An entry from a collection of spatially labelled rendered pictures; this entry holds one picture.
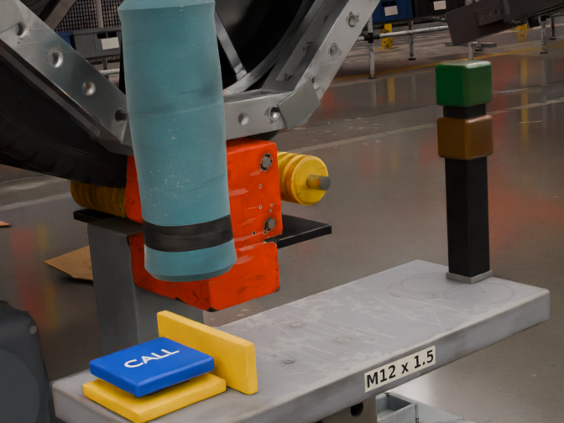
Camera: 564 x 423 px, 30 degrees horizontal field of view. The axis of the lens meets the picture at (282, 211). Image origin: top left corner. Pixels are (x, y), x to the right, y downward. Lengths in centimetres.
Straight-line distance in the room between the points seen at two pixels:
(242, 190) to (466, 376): 93
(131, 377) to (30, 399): 43
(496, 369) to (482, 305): 104
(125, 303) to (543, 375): 93
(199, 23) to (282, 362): 31
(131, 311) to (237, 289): 18
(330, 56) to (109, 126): 30
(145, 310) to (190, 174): 37
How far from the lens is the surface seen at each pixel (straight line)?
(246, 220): 115
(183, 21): 94
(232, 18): 140
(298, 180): 122
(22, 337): 120
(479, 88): 100
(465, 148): 99
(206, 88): 96
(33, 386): 120
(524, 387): 193
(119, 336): 134
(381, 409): 149
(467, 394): 190
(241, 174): 114
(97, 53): 554
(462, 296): 99
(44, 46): 102
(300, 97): 119
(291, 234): 121
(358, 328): 92
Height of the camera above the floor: 77
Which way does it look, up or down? 14 degrees down
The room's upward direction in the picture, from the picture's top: 4 degrees counter-clockwise
